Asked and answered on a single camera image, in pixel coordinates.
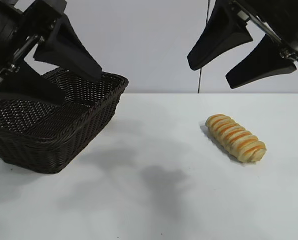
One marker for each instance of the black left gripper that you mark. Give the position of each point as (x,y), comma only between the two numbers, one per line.
(36,22)

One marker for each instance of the dark brown wicker basket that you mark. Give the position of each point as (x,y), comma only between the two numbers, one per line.
(39,140)

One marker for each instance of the long striped bread loaf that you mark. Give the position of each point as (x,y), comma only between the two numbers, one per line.
(236,137)

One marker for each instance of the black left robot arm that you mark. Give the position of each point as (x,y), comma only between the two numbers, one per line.
(1,17)

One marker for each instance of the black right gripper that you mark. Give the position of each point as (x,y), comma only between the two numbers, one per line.
(268,27)

